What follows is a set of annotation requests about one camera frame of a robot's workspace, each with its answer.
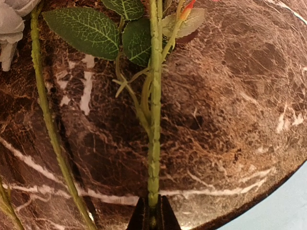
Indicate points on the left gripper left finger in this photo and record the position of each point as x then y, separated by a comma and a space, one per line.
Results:
140, 217

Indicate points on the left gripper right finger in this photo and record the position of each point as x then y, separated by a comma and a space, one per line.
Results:
166, 219

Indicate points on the light blue wrapping paper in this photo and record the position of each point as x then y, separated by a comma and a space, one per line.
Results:
284, 209

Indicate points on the pink rose stem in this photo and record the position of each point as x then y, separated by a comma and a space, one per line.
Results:
145, 35

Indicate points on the remaining white rose stems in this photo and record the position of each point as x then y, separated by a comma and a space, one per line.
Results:
41, 186

